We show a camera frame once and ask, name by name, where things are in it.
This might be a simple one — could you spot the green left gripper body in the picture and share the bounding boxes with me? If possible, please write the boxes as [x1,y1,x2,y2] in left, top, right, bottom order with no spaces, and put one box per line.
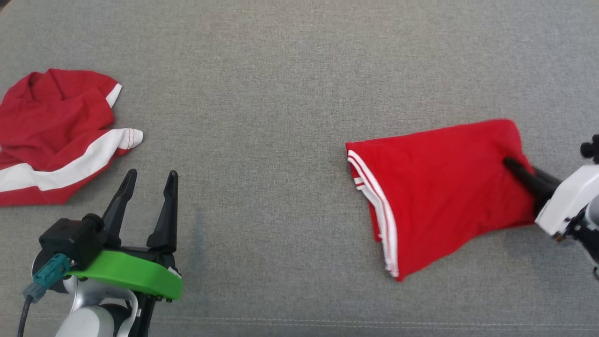
[68,249,183,300]

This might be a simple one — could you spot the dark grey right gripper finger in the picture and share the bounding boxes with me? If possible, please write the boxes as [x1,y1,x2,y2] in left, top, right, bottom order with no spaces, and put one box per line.
[533,166,562,186]
[503,158,558,217]

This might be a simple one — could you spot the grey fabric sofa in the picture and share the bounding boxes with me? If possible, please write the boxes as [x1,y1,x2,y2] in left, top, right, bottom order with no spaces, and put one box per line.
[0,0,599,337]

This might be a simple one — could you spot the red Bulls jersey shirt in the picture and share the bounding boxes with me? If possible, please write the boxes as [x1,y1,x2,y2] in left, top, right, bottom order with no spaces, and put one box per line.
[345,119,539,282]

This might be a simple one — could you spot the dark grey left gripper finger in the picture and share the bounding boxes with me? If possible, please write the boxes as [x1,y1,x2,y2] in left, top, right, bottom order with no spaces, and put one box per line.
[146,170,179,256]
[102,169,138,249]

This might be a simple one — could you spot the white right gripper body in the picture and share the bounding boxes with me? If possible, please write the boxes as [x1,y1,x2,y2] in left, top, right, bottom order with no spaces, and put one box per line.
[535,164,599,236]

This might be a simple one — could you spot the teal camera connector cable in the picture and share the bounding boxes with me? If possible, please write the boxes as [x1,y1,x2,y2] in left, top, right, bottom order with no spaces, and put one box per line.
[18,253,72,337]

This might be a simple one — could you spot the red shorts with white stripe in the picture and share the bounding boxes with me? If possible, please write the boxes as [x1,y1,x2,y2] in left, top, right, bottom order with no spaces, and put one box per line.
[0,69,144,207]

